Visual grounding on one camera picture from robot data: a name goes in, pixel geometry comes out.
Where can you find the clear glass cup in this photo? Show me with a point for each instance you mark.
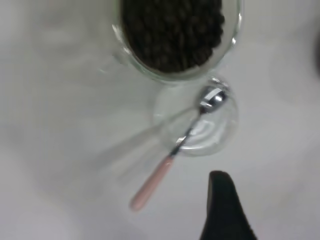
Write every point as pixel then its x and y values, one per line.
pixel 232 42

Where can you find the dark coffee beans pile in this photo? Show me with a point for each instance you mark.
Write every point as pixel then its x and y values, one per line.
pixel 172 35

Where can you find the clear glass lid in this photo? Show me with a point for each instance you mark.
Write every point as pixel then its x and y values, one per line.
pixel 220 140

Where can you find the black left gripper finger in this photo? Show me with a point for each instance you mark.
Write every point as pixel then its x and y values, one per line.
pixel 225 210

